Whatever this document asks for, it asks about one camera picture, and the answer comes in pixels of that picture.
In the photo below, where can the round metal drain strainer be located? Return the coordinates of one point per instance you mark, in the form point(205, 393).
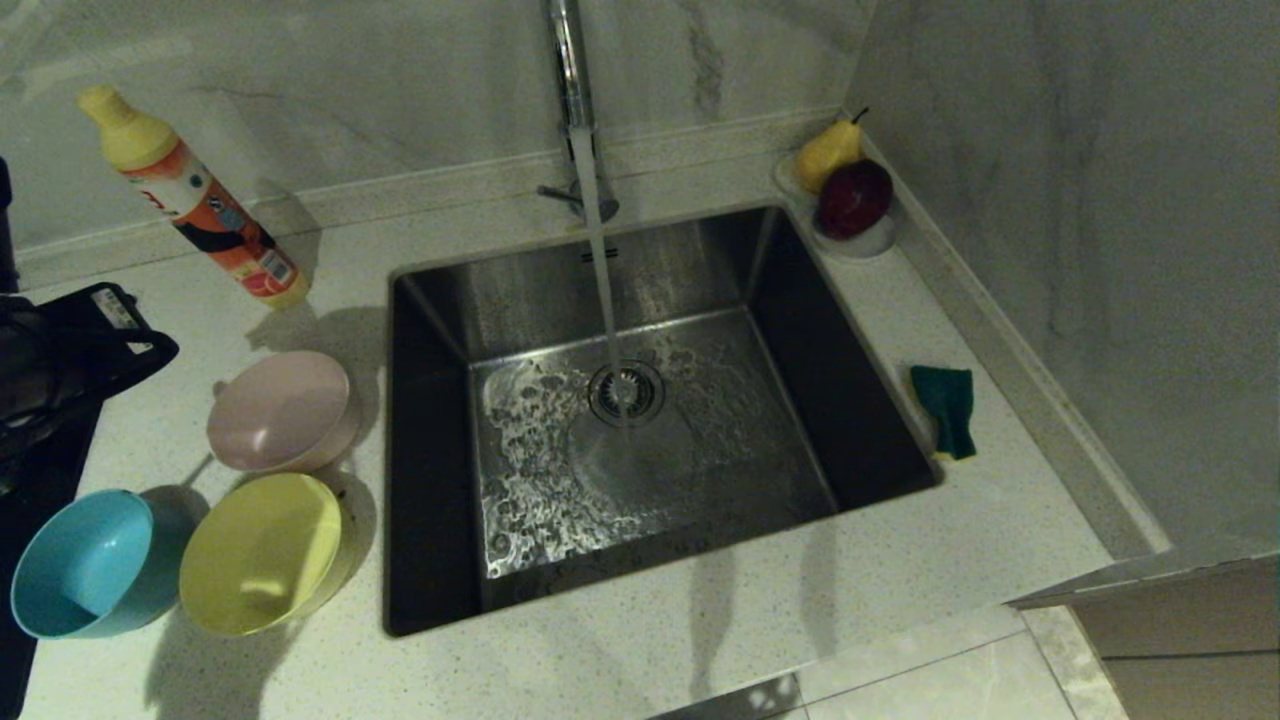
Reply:
point(627, 393)

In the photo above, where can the chrome faucet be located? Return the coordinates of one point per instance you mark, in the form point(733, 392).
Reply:
point(572, 70)

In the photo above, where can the yellow pear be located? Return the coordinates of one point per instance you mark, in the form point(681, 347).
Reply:
point(825, 155)

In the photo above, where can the dark red apple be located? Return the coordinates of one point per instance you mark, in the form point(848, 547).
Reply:
point(853, 198)

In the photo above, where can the blue plastic bowl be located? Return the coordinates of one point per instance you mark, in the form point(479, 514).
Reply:
point(85, 565)

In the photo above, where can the yellow green sponge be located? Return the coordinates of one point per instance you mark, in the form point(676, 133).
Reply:
point(948, 400)

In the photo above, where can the pink plastic bowl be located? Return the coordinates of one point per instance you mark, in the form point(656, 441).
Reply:
point(280, 415)

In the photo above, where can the orange dish soap bottle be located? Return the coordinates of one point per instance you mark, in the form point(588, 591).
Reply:
point(210, 210)

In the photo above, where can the stainless steel sink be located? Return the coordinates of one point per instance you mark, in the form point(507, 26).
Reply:
point(760, 400)

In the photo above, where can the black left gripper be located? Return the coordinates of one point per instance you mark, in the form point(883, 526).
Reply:
point(35, 370)

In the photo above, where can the small white dish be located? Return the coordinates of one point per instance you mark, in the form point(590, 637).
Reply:
point(865, 246)

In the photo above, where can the yellow plastic bowl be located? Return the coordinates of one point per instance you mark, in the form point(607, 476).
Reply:
point(260, 555)

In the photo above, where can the black induction cooktop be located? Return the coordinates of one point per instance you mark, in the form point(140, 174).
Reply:
point(8, 680)

